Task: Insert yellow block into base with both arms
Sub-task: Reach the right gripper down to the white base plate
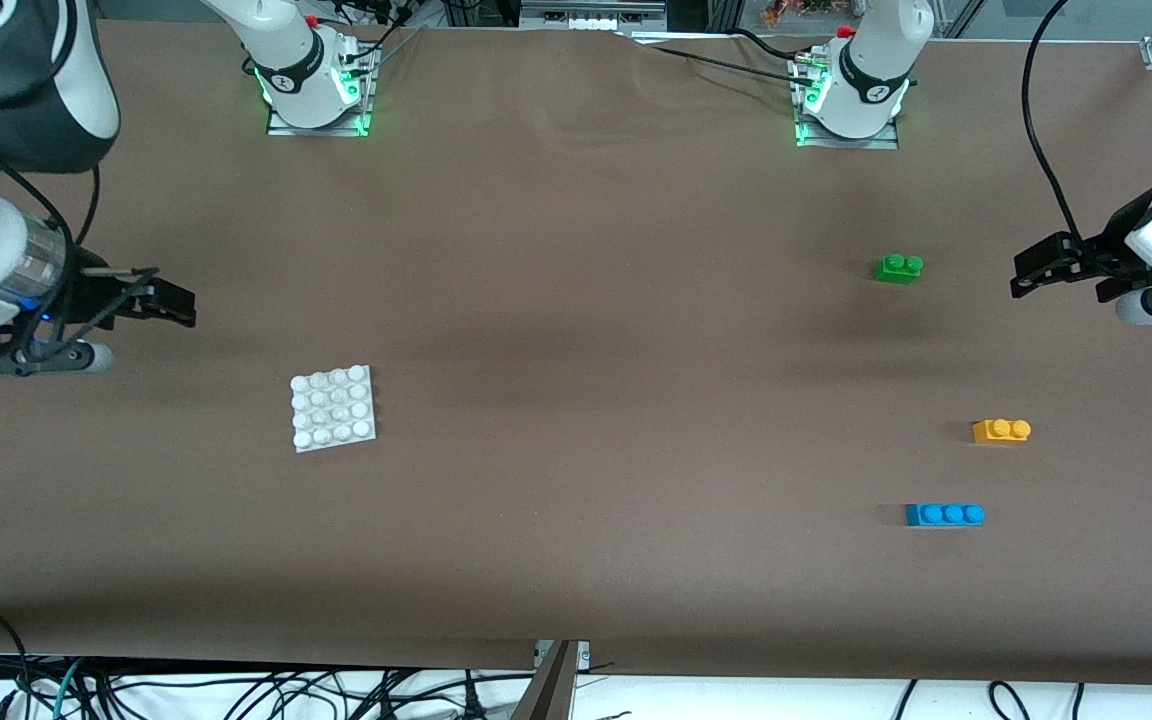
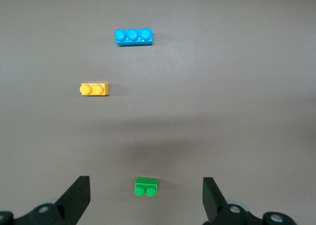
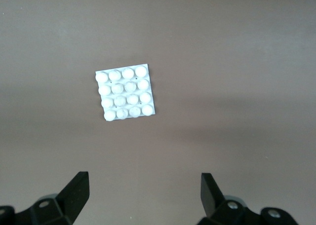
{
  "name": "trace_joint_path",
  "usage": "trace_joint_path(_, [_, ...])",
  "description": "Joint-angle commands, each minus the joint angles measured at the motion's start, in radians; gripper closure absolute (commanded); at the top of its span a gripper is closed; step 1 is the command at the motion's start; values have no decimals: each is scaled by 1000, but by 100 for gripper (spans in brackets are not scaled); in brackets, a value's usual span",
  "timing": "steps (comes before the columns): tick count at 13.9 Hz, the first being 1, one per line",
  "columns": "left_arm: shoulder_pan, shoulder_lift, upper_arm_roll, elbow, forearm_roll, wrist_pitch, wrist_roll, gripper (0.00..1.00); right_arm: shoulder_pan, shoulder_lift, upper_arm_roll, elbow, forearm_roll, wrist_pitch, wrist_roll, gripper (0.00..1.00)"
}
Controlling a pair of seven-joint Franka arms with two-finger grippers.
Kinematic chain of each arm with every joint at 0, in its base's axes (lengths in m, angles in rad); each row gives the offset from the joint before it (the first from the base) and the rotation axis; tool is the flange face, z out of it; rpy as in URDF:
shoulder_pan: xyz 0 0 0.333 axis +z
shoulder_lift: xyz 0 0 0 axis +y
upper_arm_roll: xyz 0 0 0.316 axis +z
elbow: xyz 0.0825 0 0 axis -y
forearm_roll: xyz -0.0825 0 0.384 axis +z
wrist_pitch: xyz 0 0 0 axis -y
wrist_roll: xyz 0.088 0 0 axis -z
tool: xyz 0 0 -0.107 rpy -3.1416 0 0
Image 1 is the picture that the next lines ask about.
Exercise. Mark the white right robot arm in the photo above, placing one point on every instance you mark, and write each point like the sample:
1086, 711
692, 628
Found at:
286, 60

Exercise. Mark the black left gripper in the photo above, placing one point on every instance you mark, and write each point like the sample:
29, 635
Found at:
1108, 254

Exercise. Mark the green two-stud block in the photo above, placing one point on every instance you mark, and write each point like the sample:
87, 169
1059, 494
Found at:
899, 268

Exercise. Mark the brown table cover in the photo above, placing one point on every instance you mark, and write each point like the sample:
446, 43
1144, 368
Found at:
536, 520

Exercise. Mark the yellow two-stud block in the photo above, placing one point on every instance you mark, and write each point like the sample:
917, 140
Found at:
1002, 431

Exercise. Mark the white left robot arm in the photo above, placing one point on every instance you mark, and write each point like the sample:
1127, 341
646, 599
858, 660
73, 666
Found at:
871, 60

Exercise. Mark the colourful small objects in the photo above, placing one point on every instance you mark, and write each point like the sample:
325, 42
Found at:
798, 10

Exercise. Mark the white studded base plate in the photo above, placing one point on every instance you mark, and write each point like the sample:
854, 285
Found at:
334, 408

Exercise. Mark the blue three-stud block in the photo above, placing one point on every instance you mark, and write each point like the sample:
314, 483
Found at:
945, 515

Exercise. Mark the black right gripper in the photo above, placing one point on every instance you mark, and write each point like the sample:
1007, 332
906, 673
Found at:
92, 297

